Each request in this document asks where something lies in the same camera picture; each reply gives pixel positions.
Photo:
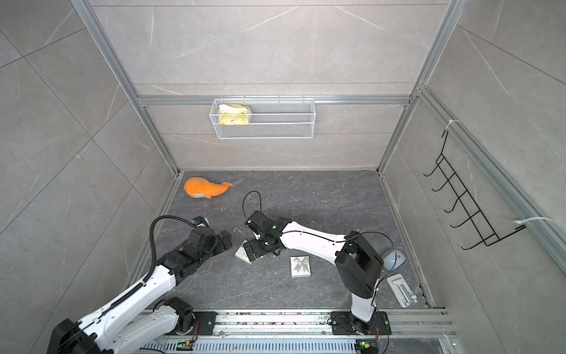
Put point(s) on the black wall hook rack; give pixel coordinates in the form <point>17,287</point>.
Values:
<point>466,202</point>

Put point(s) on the yellow sponge in basket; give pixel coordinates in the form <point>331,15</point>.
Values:
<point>233,114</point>

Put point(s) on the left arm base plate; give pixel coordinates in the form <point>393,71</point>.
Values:
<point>205,321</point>

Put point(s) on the orange plush whale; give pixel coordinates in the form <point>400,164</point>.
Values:
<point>201,188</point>

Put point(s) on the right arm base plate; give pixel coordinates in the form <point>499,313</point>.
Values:
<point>345,323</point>

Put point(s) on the white zip tie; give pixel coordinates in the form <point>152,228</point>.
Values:
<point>532,219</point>

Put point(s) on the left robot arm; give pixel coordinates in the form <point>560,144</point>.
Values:
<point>140,314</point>

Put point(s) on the white gift box with bow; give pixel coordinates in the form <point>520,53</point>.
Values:
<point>245,252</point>

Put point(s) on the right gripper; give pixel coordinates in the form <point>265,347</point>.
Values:
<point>259,252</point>

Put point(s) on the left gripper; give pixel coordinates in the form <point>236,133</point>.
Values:
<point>228,240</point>

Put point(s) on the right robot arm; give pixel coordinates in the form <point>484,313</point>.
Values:
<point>359,265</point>

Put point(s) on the white rectangular holder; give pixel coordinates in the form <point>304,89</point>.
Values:
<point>404,295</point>

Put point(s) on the white wire wall basket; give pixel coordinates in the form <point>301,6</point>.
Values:
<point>271,118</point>

